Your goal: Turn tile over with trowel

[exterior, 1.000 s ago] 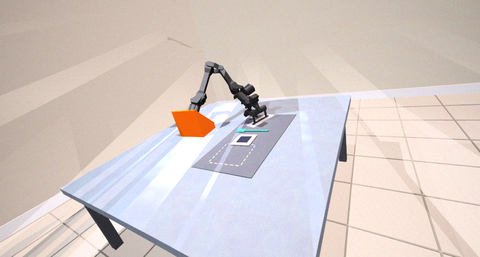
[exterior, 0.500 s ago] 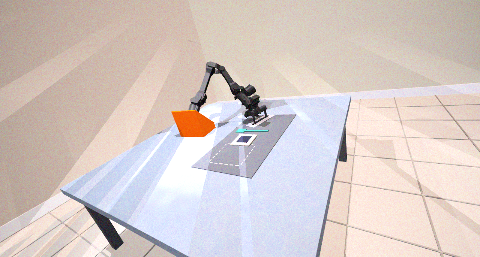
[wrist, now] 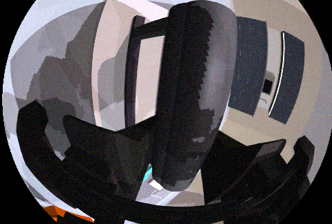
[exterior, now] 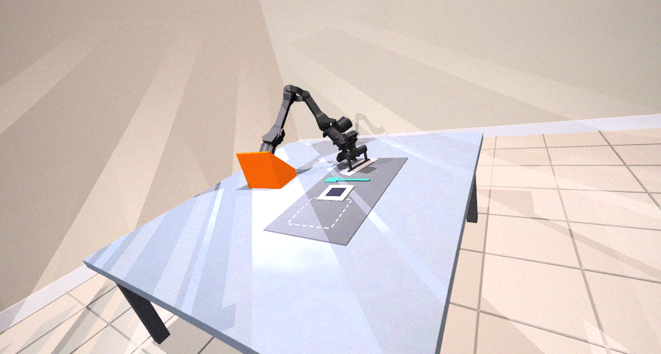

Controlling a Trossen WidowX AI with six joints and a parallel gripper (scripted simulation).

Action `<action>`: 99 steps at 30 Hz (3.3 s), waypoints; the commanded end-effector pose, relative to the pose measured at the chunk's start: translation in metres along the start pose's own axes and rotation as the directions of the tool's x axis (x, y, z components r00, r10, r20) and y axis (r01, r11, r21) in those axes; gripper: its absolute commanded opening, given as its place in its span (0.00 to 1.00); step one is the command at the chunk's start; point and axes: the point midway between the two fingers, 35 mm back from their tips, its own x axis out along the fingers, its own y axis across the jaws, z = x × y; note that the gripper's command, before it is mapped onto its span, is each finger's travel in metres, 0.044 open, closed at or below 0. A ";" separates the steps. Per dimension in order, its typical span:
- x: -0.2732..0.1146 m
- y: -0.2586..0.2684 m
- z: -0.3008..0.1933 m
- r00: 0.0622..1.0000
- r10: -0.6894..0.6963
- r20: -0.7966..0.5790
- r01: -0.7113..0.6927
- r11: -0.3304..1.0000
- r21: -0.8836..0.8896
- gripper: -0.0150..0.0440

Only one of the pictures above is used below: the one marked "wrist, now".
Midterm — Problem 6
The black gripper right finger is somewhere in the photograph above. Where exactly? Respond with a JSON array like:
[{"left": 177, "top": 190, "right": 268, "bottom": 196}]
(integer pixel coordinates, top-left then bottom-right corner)
[{"left": 200, "top": 130, "right": 287, "bottom": 205}]

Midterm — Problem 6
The white square tile with dark square center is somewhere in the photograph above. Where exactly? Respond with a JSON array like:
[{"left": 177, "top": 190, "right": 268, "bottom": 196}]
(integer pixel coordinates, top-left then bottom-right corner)
[{"left": 149, "top": 179, "right": 163, "bottom": 190}]

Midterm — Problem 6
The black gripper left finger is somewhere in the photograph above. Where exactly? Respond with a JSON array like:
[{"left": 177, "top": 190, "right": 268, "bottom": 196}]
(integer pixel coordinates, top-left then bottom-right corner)
[{"left": 63, "top": 114, "right": 156, "bottom": 200}]

